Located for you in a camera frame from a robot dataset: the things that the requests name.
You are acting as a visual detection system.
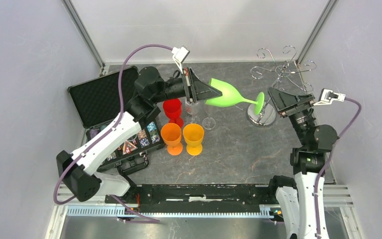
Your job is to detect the green plastic wine glass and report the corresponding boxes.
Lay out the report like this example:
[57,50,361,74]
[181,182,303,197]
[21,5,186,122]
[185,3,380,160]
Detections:
[205,78,265,115]

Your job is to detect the black poker chip case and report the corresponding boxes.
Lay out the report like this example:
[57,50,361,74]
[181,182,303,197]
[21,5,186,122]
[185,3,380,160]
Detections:
[67,66,166,176]

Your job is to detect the blue poker chip row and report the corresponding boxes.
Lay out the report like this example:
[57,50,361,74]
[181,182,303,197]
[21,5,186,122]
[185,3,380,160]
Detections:
[147,122,160,144]

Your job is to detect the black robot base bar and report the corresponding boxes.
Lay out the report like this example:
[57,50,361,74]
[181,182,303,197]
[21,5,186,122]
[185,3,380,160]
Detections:
[121,181,280,213]

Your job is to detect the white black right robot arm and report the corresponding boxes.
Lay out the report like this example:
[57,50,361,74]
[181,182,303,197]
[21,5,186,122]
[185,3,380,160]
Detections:
[267,87,345,239]

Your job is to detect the orange poker chip row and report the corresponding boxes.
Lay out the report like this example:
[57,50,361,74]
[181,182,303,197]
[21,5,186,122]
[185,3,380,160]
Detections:
[137,129,150,147]

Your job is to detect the triangular red dice holder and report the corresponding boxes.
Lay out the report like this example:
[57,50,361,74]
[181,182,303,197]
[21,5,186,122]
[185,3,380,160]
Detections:
[120,140,138,155]

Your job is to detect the clear wine glass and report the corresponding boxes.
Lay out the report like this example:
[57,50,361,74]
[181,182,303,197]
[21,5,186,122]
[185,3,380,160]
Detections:
[185,100,200,124]
[202,105,216,130]

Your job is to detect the chrome wire glass rack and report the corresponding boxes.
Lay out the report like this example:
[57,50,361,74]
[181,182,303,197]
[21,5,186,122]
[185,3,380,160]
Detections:
[246,45,317,127]

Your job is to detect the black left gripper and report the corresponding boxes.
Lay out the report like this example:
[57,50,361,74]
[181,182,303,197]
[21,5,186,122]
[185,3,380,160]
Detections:
[152,68,223,104]

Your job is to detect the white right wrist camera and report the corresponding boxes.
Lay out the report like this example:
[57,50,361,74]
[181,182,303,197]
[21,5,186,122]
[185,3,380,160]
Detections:
[313,89,346,106]

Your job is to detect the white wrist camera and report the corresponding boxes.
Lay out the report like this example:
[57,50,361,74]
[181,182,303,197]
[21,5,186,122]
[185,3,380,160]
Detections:
[171,46,190,63]
[313,89,346,106]

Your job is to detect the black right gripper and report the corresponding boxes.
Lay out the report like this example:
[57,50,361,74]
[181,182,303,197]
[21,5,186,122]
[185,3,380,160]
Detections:
[269,86,316,148]

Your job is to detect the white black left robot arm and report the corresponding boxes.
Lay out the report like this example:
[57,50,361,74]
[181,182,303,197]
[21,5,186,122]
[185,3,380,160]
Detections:
[56,66,223,203]

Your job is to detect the orange plastic wine glass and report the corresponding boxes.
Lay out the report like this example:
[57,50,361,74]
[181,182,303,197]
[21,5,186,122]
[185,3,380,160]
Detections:
[161,123,183,156]

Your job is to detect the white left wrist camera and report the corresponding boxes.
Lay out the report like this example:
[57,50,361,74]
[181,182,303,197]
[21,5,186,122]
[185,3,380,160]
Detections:
[171,46,190,63]

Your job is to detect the red plastic wine glass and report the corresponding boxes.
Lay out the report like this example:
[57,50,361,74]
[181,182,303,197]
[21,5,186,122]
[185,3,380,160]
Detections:
[162,99,184,128]

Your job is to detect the aluminium frame rail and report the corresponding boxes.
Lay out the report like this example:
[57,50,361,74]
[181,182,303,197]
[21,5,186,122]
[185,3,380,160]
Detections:
[61,0,108,76]

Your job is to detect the yellow plastic wine glass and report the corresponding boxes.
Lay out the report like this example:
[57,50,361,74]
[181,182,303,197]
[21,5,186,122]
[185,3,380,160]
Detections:
[183,123,204,156]

